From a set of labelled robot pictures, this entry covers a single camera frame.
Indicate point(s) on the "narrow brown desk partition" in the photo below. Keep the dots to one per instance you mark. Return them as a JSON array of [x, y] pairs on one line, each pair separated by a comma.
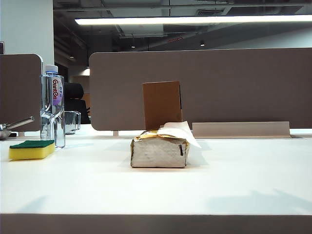
[[19, 92]]

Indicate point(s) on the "long ceiling light strip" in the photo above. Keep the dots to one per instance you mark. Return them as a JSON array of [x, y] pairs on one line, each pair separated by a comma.
[[195, 20]]

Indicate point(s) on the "white tissue sheet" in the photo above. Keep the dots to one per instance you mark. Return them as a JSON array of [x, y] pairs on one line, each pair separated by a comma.
[[178, 129]]

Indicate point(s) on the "clear glass container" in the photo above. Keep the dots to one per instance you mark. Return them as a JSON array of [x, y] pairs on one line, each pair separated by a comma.
[[72, 122]]

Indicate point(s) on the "silver gold tissue pack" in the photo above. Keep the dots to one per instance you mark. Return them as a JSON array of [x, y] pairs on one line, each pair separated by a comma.
[[156, 153]]

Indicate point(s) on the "yellow sponge with green scourer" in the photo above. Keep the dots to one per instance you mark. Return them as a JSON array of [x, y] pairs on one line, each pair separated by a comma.
[[31, 152]]

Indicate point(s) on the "brown cardboard box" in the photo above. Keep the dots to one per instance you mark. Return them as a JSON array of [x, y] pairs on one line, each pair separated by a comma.
[[161, 104]]

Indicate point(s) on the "dark wall frame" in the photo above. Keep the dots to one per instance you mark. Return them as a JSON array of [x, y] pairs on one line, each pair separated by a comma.
[[1, 47]]

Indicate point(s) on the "wide brown desk partition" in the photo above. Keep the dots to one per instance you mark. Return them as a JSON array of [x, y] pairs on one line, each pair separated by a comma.
[[231, 85]]

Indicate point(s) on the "black office chair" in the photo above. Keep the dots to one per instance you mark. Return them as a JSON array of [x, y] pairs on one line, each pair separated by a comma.
[[73, 92]]

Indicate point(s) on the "clear Ganten water bottle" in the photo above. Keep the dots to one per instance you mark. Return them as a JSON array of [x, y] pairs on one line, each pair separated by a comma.
[[52, 97]]

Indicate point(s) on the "red ceiling sign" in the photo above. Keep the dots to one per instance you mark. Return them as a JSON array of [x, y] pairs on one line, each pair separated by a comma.
[[175, 39]]

